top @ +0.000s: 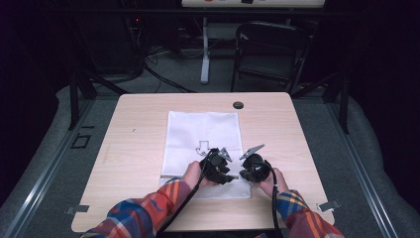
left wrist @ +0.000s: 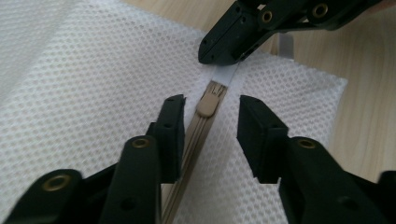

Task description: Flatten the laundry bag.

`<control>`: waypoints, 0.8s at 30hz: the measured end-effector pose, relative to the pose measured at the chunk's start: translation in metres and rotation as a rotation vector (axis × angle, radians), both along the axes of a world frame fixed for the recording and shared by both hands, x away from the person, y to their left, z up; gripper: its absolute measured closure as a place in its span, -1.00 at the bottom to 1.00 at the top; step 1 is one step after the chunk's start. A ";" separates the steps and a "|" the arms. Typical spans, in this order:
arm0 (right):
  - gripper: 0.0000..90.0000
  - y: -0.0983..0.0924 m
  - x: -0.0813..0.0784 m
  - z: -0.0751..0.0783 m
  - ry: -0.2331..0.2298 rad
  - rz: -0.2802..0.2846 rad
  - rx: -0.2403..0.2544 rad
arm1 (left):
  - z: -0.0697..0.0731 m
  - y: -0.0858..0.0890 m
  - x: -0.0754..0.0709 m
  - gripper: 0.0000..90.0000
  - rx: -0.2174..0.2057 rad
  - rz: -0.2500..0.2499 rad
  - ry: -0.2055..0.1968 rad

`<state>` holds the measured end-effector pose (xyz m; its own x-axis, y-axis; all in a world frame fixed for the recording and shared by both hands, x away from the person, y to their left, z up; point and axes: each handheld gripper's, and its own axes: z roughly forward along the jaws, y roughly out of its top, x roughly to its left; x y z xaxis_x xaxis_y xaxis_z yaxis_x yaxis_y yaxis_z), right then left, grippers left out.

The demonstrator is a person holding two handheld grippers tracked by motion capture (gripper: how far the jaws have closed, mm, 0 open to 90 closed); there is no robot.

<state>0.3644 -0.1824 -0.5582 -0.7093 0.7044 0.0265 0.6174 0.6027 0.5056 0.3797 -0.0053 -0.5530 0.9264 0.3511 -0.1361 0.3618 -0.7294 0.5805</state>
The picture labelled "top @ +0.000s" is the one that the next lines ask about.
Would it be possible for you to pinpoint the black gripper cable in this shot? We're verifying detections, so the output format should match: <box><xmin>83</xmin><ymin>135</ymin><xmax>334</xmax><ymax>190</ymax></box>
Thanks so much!
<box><xmin>262</xmin><ymin>160</ymin><xmax>281</xmax><ymax>238</ymax></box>
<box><xmin>156</xmin><ymin>149</ymin><xmax>220</xmax><ymax>238</ymax></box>

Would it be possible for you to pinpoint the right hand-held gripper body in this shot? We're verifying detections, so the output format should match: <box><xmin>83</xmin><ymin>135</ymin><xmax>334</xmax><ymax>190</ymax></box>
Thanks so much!
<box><xmin>239</xmin><ymin>143</ymin><xmax>273</xmax><ymax>183</ymax></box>

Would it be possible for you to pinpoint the black metal stand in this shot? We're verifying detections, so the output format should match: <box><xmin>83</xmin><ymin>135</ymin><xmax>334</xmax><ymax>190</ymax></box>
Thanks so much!
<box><xmin>289</xmin><ymin>69</ymin><xmax>352</xmax><ymax>135</ymax></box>
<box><xmin>66</xmin><ymin>68</ymin><xmax>131</xmax><ymax>131</ymax></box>

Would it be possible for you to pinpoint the white table leg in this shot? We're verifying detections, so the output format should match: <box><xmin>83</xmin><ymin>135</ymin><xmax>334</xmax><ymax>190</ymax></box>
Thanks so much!
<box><xmin>199</xmin><ymin>16</ymin><xmax>212</xmax><ymax>85</ymax></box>

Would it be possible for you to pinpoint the black floor cable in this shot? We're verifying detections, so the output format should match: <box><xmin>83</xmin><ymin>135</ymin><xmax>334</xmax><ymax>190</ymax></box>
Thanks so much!
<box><xmin>142</xmin><ymin>61</ymin><xmax>196</xmax><ymax>94</ymax></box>

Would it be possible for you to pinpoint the white background table top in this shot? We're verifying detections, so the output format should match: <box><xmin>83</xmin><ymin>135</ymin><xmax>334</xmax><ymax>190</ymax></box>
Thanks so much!
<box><xmin>180</xmin><ymin>0</ymin><xmax>327</xmax><ymax>9</ymax></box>

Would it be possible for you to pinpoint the person's right hand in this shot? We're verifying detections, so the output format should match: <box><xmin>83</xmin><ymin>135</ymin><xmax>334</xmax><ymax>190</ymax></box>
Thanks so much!
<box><xmin>253</xmin><ymin>167</ymin><xmax>290</xmax><ymax>198</ymax></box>

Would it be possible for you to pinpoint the person's left hand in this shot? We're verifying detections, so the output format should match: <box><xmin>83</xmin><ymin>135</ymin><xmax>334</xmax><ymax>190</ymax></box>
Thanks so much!
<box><xmin>182</xmin><ymin>161</ymin><xmax>220</xmax><ymax>191</ymax></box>

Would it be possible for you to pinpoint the white cloth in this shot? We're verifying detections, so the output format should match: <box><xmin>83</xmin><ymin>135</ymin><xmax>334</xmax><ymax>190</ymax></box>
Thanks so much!
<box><xmin>159</xmin><ymin>110</ymin><xmax>253</xmax><ymax>200</ymax></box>

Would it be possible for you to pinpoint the black folding chair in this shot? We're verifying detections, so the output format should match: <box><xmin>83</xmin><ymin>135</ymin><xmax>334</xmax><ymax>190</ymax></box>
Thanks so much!
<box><xmin>230</xmin><ymin>21</ymin><xmax>313</xmax><ymax>95</ymax></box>

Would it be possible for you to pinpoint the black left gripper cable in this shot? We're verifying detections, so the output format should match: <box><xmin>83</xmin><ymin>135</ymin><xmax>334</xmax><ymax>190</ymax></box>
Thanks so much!
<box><xmin>156</xmin><ymin>149</ymin><xmax>220</xmax><ymax>238</ymax></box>

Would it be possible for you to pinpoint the grey tape piece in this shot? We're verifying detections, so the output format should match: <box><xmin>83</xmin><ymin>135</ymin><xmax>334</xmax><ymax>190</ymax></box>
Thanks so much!
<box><xmin>64</xmin><ymin>204</ymin><xmax>90</xmax><ymax>215</ymax></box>
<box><xmin>316</xmin><ymin>199</ymin><xmax>342</xmax><ymax>213</ymax></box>

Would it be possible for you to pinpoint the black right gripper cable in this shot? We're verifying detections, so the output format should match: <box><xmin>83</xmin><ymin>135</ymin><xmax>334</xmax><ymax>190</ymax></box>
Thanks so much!
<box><xmin>262</xmin><ymin>160</ymin><xmax>281</xmax><ymax>238</ymax></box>

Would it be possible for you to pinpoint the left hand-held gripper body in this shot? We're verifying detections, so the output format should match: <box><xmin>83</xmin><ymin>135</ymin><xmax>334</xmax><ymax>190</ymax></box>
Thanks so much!
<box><xmin>199</xmin><ymin>147</ymin><xmax>236</xmax><ymax>184</ymax></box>

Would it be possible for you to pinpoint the metal floor rail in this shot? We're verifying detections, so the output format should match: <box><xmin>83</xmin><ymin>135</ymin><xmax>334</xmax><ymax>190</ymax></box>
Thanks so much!
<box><xmin>0</xmin><ymin>98</ymin><xmax>97</xmax><ymax>238</ymax></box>
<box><xmin>324</xmin><ymin>100</ymin><xmax>401</xmax><ymax>238</ymax></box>

